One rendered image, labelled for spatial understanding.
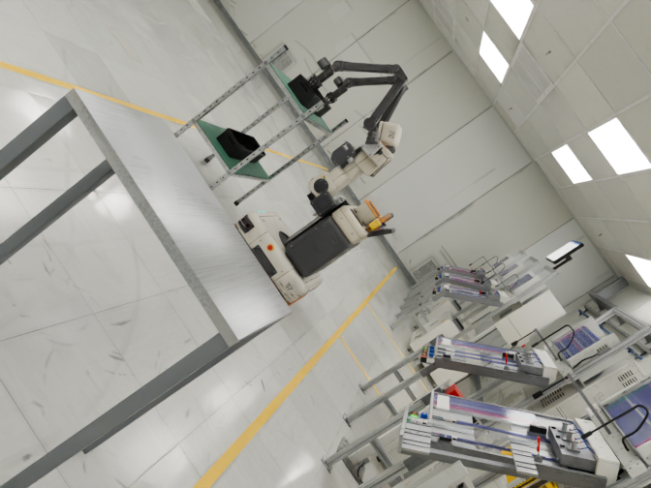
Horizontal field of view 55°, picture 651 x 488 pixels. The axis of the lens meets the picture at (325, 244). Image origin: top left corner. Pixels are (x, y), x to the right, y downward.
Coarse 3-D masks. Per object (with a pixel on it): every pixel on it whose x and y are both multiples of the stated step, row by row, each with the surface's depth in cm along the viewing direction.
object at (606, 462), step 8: (576, 424) 290; (584, 424) 288; (592, 424) 289; (584, 432) 277; (592, 440) 268; (600, 440) 270; (592, 448) 259; (600, 448) 259; (608, 448) 260; (600, 456) 250; (608, 456) 251; (600, 464) 248; (608, 464) 247; (616, 464) 247; (600, 472) 248; (608, 472) 247; (616, 472) 247; (608, 480) 248
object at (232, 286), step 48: (96, 96) 153; (144, 144) 161; (144, 192) 143; (192, 192) 170; (192, 240) 149; (240, 240) 181; (192, 288) 140; (240, 288) 158; (240, 336) 140; (144, 384) 143; (96, 432) 146
